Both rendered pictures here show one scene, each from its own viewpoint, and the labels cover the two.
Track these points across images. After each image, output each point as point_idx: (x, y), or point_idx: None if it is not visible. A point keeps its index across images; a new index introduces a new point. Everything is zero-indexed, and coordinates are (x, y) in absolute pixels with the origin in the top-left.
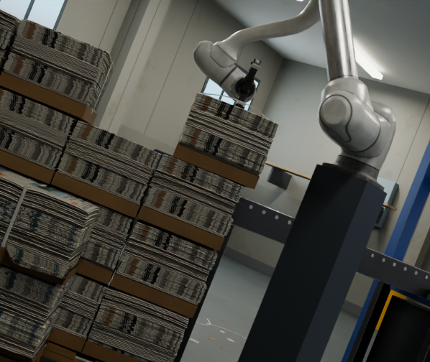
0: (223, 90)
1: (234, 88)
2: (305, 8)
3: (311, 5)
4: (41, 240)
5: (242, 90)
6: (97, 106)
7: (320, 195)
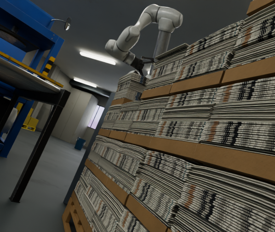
0: (119, 52)
1: (134, 62)
2: (145, 22)
3: (147, 23)
4: None
5: (141, 69)
6: (146, 86)
7: None
